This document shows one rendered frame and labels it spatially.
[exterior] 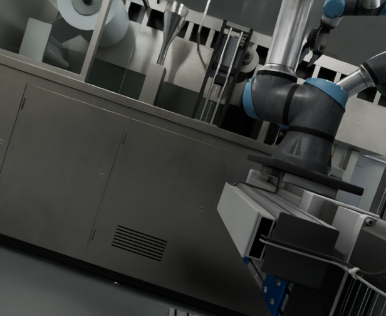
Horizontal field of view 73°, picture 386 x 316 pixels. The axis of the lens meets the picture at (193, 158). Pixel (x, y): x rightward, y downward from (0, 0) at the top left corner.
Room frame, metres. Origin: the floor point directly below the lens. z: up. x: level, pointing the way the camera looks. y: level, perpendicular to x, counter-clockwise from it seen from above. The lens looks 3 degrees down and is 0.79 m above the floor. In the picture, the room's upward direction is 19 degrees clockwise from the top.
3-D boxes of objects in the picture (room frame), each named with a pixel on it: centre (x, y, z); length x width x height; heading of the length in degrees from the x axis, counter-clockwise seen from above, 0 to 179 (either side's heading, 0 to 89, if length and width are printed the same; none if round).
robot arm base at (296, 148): (0.70, -0.28, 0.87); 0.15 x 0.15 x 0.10
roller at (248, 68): (1.61, -0.10, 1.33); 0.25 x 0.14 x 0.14; 1
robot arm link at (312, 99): (0.70, -0.27, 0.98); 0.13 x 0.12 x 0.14; 57
